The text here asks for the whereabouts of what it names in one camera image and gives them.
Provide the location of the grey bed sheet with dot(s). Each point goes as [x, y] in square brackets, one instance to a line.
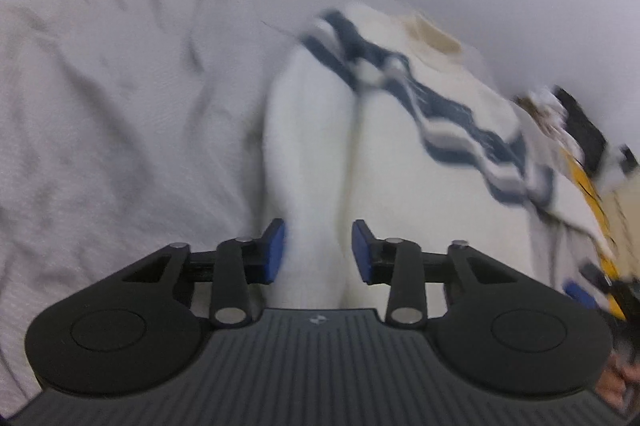
[130, 124]

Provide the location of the person right hand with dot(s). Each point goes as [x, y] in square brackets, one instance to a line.
[615, 379]

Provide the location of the black fluffy garment right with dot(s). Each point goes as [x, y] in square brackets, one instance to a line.
[595, 147]

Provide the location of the yellow printed fabric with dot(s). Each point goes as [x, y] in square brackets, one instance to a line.
[580, 178]

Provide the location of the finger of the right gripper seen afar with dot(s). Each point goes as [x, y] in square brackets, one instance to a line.
[580, 295]

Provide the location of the cream blue striped sweater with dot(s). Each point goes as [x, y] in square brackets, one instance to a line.
[376, 117]

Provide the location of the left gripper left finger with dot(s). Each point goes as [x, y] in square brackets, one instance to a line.
[240, 263]

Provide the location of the white crumpled garment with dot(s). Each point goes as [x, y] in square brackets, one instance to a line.
[548, 112]

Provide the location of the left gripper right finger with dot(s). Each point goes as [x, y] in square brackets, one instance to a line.
[398, 264]

